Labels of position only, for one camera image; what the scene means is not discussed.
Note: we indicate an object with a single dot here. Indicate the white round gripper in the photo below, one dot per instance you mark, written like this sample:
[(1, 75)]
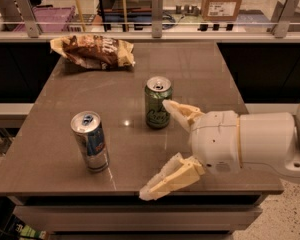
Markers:
[(215, 140)]

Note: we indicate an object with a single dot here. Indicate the redbull can blue silver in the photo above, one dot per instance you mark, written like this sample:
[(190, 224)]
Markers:
[(88, 132)]

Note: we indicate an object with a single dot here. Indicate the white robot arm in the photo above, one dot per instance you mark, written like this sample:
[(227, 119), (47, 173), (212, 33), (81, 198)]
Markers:
[(269, 142)]

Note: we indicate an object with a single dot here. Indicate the green soda can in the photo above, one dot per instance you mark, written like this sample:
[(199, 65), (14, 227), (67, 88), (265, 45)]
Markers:
[(157, 89)]

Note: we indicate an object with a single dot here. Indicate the brown chip bag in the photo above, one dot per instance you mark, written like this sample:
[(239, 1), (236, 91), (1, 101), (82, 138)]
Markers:
[(95, 52)]

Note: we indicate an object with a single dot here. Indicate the cardboard box with label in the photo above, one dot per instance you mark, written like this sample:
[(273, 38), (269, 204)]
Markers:
[(220, 10)]

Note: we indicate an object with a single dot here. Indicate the purple plastic crate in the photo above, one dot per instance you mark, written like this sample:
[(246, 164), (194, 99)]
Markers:
[(52, 19)]

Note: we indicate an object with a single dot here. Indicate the green packet under table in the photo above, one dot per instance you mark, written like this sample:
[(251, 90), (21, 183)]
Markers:
[(25, 232)]

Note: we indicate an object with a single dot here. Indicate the middle metal railing post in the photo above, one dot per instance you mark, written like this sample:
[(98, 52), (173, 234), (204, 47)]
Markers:
[(157, 13)]

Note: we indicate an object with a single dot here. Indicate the metal railing post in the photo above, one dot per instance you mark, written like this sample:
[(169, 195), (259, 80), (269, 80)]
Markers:
[(32, 28), (285, 18), (157, 13)]

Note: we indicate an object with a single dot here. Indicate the right metal railing post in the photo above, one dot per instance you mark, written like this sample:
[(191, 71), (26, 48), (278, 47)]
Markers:
[(285, 18)]

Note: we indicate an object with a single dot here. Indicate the left metal railing post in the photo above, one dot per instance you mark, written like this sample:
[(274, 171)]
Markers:
[(32, 28)]

